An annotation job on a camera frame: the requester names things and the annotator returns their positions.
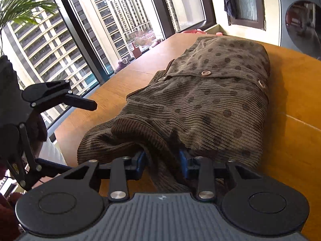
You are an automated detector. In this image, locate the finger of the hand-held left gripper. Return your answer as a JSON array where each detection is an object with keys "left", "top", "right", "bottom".
[
  {"left": 5, "top": 123, "right": 76, "bottom": 192},
  {"left": 21, "top": 80, "right": 98, "bottom": 111}
]

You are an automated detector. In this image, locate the pink shoe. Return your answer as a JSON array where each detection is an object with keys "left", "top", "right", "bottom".
[
  {"left": 149, "top": 38, "right": 165, "bottom": 50},
  {"left": 114, "top": 57, "right": 131, "bottom": 74}
]

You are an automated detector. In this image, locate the small brown bag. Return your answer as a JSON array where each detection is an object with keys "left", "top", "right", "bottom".
[{"left": 132, "top": 42, "right": 143, "bottom": 59}]

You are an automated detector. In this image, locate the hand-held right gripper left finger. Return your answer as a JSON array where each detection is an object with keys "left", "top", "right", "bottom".
[{"left": 64, "top": 151, "right": 147, "bottom": 202}]

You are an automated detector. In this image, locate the grey washing machine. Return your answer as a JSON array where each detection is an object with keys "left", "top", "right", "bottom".
[{"left": 277, "top": 0, "right": 321, "bottom": 61}]

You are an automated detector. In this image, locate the frosted glass window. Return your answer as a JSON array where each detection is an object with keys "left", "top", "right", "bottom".
[{"left": 226, "top": 0, "right": 267, "bottom": 31}]

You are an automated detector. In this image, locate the brown polka dot cardigan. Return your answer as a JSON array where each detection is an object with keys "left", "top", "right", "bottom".
[{"left": 77, "top": 36, "right": 271, "bottom": 194}]

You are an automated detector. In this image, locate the green palm plant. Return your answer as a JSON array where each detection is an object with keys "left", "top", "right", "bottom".
[{"left": 0, "top": 0, "right": 87, "bottom": 34}]

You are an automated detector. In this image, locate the dark hanging cloth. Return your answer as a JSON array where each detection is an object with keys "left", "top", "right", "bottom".
[{"left": 222, "top": 0, "right": 238, "bottom": 18}]

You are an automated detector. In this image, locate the dark red cloth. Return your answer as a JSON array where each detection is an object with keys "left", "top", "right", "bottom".
[{"left": 0, "top": 192, "right": 22, "bottom": 241}]

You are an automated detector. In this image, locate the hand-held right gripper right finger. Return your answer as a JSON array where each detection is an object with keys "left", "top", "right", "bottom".
[{"left": 179, "top": 149, "right": 252, "bottom": 202}]

